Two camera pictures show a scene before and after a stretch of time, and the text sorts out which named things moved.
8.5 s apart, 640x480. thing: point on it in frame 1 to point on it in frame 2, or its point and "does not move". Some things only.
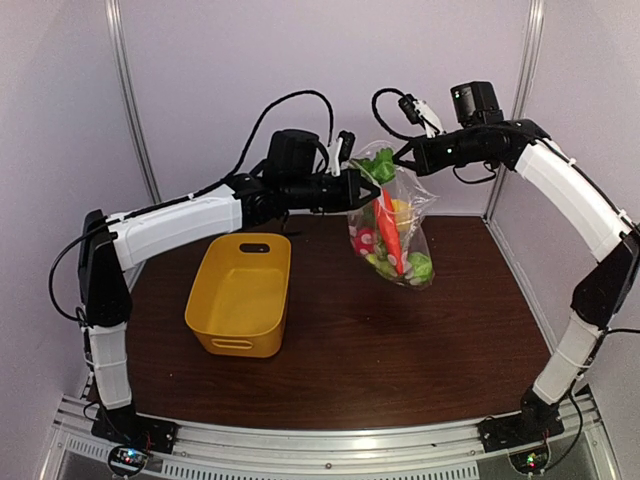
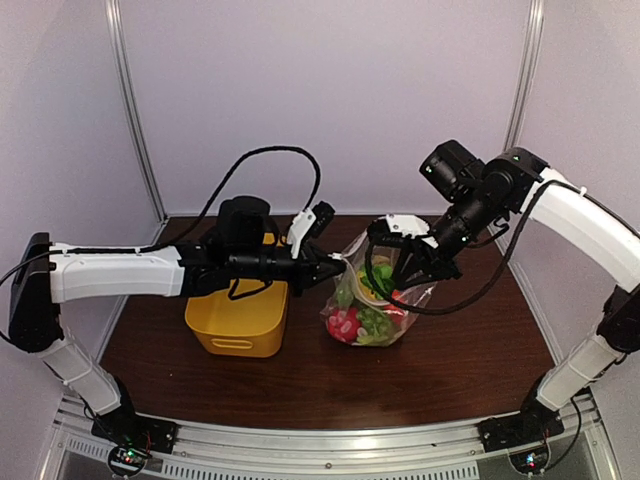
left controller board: (127, 460) does not move
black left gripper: (350, 199) to (307, 274)
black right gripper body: (469, 148) to (475, 215)
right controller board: (530, 461) does not move
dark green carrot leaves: (382, 168) to (384, 276)
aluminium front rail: (443, 451) does not move
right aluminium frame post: (530, 52) does not move
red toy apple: (365, 241) to (344, 323)
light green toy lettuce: (382, 265) to (377, 329)
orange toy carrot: (386, 214) to (396, 295)
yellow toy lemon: (404, 212) to (366, 289)
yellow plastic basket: (238, 300) does not move
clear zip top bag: (391, 234) to (366, 306)
